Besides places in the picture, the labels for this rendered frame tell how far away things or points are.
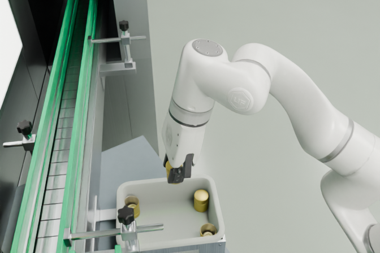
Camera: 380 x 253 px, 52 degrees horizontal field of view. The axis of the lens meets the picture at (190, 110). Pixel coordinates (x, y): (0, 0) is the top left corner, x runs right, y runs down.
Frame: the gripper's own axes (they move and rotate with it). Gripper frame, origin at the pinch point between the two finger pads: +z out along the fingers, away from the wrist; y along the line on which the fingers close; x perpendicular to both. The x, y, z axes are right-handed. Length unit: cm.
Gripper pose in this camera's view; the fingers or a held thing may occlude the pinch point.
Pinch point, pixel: (174, 167)
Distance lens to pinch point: 80.3
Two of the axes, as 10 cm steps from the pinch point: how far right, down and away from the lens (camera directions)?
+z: -2.0, 7.4, 6.4
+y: 2.6, 6.7, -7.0
